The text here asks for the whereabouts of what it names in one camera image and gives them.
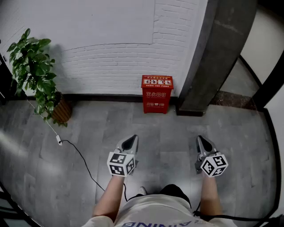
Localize black cabinet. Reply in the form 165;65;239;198
0;39;14;106

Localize thin white cable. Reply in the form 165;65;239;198
26;98;59;136

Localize person's black shorts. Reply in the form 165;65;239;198
132;184;192;209

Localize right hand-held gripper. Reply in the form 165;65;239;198
194;135;229;178

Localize dark grey concrete pillar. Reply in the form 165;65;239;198
176;0;258;117

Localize black door frame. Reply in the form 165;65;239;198
238;50;284;110

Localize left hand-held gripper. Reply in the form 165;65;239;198
106;134;139;177

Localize green leafy plant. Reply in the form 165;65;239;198
6;28;68;128

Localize red fire extinguisher box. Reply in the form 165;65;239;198
141;74;174;114

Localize black floor cable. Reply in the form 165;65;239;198
60;139;129;202

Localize person's right forearm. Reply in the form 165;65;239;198
200;173;224;217

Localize black metal railing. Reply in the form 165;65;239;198
0;181;36;227

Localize person's left forearm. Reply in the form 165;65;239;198
91;174;125;219

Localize person's white shirt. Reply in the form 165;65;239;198
81;193;238;227

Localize brown wooden plant pot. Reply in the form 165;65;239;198
51;91;73;124

